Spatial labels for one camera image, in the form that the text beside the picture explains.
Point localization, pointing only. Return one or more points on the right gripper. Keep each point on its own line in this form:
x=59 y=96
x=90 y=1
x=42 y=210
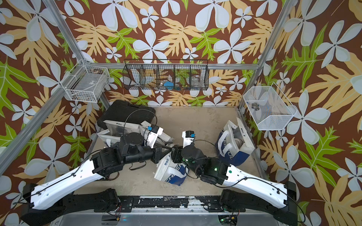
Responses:
x=176 y=157

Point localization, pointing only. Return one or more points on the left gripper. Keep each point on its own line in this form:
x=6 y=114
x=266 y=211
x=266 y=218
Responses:
x=157 y=155

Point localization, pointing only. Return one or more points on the takeout bag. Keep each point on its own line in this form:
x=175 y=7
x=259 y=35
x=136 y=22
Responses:
x=170 y=172
x=234 y=145
x=114 y=130
x=161 y=140

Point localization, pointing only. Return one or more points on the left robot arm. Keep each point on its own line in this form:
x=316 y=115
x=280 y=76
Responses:
x=55 y=198

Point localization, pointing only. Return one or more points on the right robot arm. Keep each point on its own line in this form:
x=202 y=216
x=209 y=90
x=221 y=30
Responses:
x=241 y=190

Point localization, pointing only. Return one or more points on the black plastic tool case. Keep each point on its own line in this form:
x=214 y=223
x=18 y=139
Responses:
x=121 y=110

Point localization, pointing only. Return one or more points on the blue object in basket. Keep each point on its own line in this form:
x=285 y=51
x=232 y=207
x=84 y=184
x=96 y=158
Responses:
x=168 y=85

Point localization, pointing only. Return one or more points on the small dark object in mesh basket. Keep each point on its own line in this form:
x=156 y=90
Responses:
x=255 y=106

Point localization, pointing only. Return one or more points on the white mesh basket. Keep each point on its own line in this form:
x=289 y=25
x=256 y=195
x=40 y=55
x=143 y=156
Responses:
x=276 y=110

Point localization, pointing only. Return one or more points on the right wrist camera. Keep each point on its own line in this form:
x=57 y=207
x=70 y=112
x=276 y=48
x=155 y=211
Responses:
x=188 y=138

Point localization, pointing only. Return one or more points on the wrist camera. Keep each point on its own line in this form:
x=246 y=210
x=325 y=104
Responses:
x=188 y=138
x=154 y=133

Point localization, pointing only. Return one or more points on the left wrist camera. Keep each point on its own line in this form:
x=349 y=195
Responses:
x=154 y=133

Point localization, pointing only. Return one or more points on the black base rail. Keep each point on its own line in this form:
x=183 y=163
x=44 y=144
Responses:
x=204 y=203

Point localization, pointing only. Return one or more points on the black wire basket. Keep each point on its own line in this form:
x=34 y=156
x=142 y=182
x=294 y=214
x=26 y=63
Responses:
x=184 y=74

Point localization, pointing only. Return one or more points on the white wire basket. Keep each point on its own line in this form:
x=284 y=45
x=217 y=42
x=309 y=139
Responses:
x=85 y=82

